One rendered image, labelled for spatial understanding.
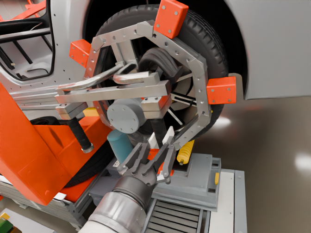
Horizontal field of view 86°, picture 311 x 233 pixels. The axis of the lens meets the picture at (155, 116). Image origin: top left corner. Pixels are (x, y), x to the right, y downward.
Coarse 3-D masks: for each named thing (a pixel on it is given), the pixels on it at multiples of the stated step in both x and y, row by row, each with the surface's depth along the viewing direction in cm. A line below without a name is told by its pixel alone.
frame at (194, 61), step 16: (112, 32) 57; (128, 32) 55; (144, 32) 53; (96, 48) 63; (176, 48) 52; (96, 64) 68; (192, 64) 53; (208, 112) 61; (112, 128) 86; (192, 128) 67; (176, 144) 75
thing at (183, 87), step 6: (150, 48) 82; (156, 48) 81; (174, 60) 81; (150, 66) 87; (156, 66) 82; (186, 72) 82; (174, 84) 88; (180, 84) 87; (186, 84) 86; (174, 90) 90; (180, 90) 89; (186, 90) 87; (174, 102) 94
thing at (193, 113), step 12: (108, 48) 71; (144, 48) 68; (108, 60) 77; (108, 84) 86; (120, 84) 95; (180, 96) 73; (168, 108) 79; (192, 108) 91; (168, 120) 96; (180, 120) 81
